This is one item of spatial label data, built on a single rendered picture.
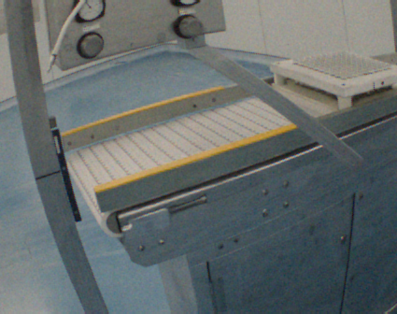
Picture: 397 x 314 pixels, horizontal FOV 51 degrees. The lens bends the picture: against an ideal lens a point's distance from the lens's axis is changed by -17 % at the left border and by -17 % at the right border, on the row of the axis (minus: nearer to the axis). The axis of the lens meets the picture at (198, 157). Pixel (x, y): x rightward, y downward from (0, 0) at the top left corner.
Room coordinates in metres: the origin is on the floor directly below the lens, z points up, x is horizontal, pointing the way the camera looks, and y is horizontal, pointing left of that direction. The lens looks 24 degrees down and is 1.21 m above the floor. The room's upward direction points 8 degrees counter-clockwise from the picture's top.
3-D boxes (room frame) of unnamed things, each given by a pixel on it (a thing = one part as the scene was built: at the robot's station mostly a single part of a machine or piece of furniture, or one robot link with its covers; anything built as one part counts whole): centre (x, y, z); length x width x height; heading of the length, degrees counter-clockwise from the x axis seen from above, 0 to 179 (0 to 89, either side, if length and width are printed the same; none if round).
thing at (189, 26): (0.57, -0.01, 1.13); 0.03 x 0.03 x 0.04; 23
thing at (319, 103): (0.90, -0.33, 0.91); 0.24 x 0.24 x 0.02; 23
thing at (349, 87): (0.90, -0.33, 0.96); 0.25 x 0.24 x 0.02; 23
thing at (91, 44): (0.52, 0.10, 1.14); 0.03 x 0.02 x 0.04; 113
